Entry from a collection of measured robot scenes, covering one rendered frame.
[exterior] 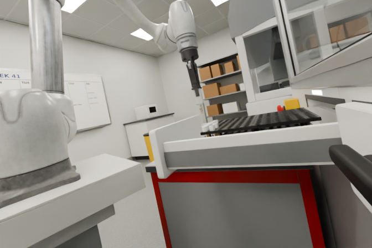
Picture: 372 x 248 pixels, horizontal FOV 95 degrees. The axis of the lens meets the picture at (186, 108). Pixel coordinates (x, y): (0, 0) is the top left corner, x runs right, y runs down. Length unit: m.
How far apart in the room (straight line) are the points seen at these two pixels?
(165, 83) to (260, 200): 5.27
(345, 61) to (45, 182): 0.63
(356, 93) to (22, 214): 0.57
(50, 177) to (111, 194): 0.16
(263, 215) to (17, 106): 0.75
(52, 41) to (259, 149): 0.79
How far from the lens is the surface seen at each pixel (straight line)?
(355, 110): 0.23
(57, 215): 0.51
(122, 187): 0.53
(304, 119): 0.36
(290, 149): 0.33
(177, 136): 0.46
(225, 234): 0.76
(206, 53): 5.11
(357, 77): 0.25
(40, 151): 0.57
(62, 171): 0.60
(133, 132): 4.15
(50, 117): 0.59
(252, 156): 0.34
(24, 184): 0.59
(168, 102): 5.69
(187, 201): 0.75
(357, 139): 0.24
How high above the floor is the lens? 0.96
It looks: level
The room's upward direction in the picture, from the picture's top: 12 degrees counter-clockwise
